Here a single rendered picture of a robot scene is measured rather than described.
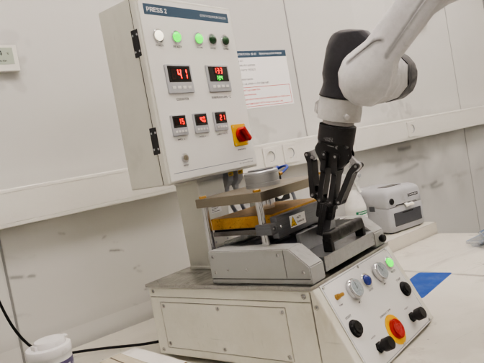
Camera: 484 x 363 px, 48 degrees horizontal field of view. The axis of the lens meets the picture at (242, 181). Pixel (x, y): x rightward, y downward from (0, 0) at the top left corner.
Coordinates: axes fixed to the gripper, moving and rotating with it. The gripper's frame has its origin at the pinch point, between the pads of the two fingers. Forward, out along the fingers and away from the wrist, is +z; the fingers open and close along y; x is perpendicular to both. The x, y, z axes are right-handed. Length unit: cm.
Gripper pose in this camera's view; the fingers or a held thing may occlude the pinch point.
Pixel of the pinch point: (325, 218)
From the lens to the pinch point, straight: 117.0
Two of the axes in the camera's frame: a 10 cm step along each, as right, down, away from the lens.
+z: -0.9, 9.6, 2.6
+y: 7.8, 2.3, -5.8
